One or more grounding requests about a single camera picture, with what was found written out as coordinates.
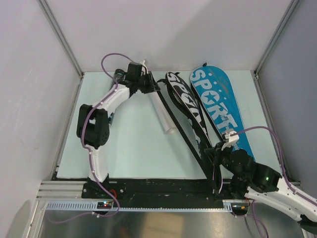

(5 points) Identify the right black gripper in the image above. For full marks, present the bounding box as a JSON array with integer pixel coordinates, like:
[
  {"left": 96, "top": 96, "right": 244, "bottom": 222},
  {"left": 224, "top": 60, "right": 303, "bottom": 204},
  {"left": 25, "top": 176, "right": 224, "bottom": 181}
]
[{"left": 204, "top": 140, "right": 245, "bottom": 180}]

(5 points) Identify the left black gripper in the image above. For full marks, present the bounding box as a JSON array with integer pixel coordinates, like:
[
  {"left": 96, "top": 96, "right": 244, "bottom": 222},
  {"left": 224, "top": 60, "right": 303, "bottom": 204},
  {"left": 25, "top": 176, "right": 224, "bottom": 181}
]
[{"left": 135, "top": 71, "right": 159, "bottom": 94}]

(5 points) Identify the black shuttlecock tube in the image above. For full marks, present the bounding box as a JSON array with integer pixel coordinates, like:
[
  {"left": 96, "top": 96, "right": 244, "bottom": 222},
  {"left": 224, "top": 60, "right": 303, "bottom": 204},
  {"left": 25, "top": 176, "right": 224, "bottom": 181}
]
[{"left": 108, "top": 69, "right": 126, "bottom": 124}]

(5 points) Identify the black racket bag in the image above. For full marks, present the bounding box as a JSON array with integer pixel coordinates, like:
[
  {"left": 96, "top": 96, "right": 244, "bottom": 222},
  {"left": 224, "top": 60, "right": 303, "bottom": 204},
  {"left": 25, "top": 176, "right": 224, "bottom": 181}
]
[{"left": 159, "top": 72, "right": 223, "bottom": 195}]

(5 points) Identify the white shuttlecock tube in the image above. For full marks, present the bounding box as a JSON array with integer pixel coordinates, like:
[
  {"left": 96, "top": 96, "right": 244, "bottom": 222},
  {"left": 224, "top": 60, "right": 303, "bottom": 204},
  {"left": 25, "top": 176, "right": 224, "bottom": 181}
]
[{"left": 150, "top": 92, "right": 176, "bottom": 134}]

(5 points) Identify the blue racket bag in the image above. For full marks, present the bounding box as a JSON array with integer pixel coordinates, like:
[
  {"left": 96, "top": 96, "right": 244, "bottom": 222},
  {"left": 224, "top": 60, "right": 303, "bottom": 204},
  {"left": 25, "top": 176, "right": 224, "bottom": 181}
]
[{"left": 189, "top": 61, "right": 256, "bottom": 162}]

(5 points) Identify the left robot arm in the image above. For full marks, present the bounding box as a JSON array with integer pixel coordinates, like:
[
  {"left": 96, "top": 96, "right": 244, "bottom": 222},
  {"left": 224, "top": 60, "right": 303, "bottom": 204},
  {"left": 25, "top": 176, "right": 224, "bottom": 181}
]
[{"left": 76, "top": 61, "right": 160, "bottom": 198}]

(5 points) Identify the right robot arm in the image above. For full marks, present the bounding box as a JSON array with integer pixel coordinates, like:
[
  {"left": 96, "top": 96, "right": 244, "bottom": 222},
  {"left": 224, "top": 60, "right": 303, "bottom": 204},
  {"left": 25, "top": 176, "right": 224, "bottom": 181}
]
[{"left": 204, "top": 144, "right": 317, "bottom": 234}]

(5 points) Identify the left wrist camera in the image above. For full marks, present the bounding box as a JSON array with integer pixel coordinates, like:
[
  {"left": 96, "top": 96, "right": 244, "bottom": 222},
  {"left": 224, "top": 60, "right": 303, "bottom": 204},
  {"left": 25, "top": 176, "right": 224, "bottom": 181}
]
[{"left": 139, "top": 59, "right": 149, "bottom": 75}]

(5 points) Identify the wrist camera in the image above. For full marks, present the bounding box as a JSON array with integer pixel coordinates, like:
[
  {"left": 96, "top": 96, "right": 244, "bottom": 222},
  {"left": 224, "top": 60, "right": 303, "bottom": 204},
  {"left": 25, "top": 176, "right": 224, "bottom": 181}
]
[
  {"left": 221, "top": 129, "right": 239, "bottom": 151},
  {"left": 139, "top": 59, "right": 149, "bottom": 75}
]

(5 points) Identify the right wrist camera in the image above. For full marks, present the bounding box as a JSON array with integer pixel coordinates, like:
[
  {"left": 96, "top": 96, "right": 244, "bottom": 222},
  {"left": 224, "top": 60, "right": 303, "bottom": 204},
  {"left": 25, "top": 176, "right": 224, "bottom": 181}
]
[{"left": 221, "top": 129, "right": 239, "bottom": 151}]

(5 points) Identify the white cable duct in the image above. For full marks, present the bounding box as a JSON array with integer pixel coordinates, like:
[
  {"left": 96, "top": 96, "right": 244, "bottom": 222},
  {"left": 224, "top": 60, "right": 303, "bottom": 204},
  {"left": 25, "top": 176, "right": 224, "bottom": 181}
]
[{"left": 46, "top": 201, "right": 232, "bottom": 212}]

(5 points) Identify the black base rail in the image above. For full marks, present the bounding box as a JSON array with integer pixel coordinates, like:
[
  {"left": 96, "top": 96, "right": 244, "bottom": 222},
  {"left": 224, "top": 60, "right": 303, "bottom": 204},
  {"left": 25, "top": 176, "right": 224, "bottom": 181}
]
[{"left": 81, "top": 177, "right": 248, "bottom": 209}]

